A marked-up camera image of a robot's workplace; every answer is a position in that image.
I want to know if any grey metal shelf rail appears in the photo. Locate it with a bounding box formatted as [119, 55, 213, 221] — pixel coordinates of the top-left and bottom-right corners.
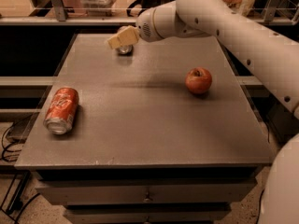
[0, 0, 298, 26]

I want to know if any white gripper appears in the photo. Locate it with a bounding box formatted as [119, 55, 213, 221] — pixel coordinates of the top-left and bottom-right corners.
[107, 8, 160, 49]

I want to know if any upper grey drawer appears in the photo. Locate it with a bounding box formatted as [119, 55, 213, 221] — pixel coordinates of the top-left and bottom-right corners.
[36, 178, 256, 205]

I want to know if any black cable right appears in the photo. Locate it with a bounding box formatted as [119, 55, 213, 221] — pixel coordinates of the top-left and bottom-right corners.
[254, 189, 265, 224]

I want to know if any black box on floor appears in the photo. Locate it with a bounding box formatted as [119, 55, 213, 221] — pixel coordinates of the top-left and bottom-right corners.
[6, 115, 35, 143]

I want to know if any red apple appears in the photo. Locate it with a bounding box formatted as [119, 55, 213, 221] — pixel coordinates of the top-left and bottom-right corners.
[185, 67, 212, 94]

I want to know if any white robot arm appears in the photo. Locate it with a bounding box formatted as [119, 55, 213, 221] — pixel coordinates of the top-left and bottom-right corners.
[107, 0, 299, 224]

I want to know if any brown orange soda can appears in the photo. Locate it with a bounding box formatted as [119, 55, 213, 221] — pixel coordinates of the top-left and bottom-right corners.
[117, 26, 133, 55]

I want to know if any lower grey drawer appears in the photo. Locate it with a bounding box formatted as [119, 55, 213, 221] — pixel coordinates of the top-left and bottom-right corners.
[64, 204, 231, 224]

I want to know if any grey drawer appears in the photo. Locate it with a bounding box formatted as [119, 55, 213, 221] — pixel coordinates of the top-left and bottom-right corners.
[36, 178, 256, 205]
[64, 204, 231, 224]

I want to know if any grey drawer cabinet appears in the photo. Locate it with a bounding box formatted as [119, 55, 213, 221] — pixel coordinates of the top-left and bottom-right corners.
[14, 33, 278, 224]

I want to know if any red cola can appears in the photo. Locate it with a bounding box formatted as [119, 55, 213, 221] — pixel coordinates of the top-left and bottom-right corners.
[44, 88, 79, 134]

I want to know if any black cables left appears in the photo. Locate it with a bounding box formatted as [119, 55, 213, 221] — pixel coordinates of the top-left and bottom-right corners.
[0, 115, 41, 224]

